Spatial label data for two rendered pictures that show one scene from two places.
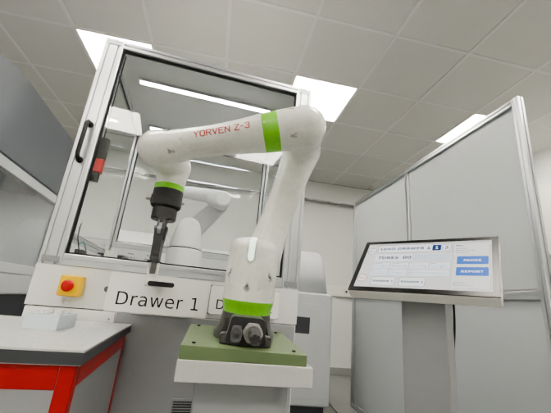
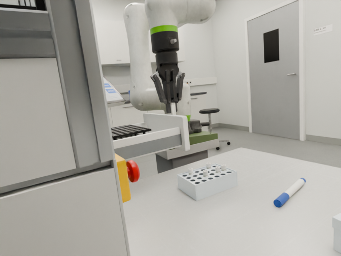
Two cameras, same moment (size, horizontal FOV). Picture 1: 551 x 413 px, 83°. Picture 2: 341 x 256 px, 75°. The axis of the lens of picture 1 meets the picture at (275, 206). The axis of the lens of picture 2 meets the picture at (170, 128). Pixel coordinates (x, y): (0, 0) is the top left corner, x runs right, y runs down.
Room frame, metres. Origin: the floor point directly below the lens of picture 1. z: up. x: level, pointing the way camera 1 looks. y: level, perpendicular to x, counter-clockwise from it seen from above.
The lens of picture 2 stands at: (1.19, 1.09, 1.01)
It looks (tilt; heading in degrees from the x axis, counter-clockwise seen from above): 10 degrees down; 254
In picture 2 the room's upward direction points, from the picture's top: 6 degrees counter-clockwise
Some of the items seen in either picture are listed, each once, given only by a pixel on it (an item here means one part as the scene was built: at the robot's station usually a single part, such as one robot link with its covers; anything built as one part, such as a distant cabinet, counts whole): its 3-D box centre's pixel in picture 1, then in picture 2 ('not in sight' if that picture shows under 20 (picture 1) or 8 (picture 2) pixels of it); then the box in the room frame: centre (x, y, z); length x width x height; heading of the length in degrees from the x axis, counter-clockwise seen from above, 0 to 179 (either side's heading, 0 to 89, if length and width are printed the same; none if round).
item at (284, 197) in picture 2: not in sight; (291, 191); (0.82, 0.73, 0.77); 0.14 x 0.02 x 0.02; 24
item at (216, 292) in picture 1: (244, 301); not in sight; (1.36, 0.09, 0.87); 0.29 x 0.02 x 0.11; 104
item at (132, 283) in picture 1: (160, 295); (163, 129); (0.99, 0.32, 0.87); 0.29 x 0.02 x 0.11; 104
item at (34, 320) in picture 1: (51, 319); (207, 180); (0.96, 0.60, 0.78); 0.12 x 0.08 x 0.04; 10
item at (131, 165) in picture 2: (67, 285); (129, 171); (1.16, 0.70, 0.88); 0.04 x 0.03 x 0.04; 104
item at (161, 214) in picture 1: (162, 223); (167, 66); (0.96, 0.35, 1.09); 0.08 x 0.07 x 0.09; 14
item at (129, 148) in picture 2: not in sight; (106, 144); (1.19, 0.37, 0.86); 0.40 x 0.26 x 0.06; 14
